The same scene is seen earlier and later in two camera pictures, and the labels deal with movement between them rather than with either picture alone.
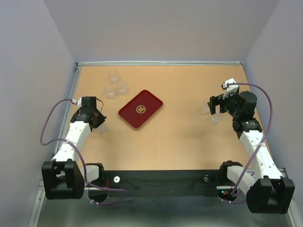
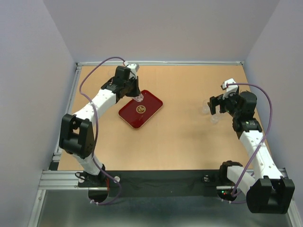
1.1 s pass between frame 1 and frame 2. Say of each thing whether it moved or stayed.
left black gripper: moved
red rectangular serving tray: stayed
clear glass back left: stayed
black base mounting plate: stayed
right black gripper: stayed
